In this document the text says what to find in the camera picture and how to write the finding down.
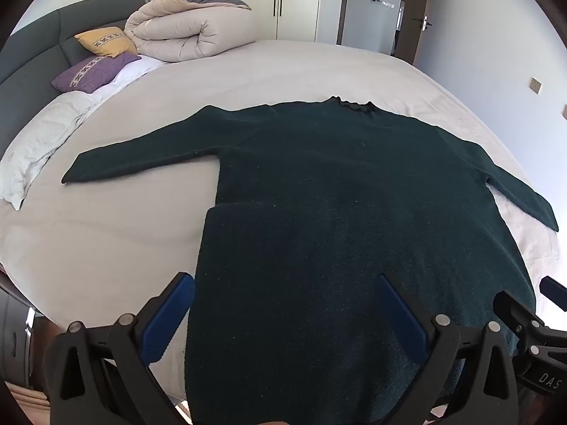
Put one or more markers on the bed with beige sheet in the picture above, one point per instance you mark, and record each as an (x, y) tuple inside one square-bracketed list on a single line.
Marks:
[(133, 230)]

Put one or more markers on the purple patterned pillow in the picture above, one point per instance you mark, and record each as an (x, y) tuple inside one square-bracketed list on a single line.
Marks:
[(91, 73)]

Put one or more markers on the plain white pillow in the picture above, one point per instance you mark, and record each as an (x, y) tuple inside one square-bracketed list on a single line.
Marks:
[(137, 67)]

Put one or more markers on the dark wooden nightstand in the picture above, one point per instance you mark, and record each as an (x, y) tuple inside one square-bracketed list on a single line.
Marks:
[(17, 332)]

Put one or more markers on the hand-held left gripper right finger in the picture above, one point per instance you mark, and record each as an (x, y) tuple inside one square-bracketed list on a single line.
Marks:
[(403, 318)]

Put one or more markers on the yellow patterned pillow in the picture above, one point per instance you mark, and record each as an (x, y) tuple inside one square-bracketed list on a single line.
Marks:
[(108, 42)]

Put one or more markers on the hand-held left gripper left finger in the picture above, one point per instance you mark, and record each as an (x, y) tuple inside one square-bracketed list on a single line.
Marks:
[(170, 314)]

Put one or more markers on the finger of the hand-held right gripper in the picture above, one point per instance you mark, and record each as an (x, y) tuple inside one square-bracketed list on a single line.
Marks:
[(556, 291), (516, 314)]

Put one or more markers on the dark green sweater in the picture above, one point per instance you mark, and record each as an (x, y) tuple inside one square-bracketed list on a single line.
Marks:
[(336, 195)]

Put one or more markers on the rolled beige duvet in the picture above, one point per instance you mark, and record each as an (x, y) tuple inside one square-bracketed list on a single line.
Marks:
[(190, 31)]

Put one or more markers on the dark grey padded headboard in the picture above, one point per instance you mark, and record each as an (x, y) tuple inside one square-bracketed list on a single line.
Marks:
[(31, 48)]

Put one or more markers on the cream wardrobe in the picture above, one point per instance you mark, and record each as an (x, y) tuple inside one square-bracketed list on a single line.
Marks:
[(301, 0)]

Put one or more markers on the wall switch panel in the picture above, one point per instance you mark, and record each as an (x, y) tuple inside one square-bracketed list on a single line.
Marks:
[(383, 3)]

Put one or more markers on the white textured pillow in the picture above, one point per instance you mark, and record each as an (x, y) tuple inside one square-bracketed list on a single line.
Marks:
[(40, 141)]

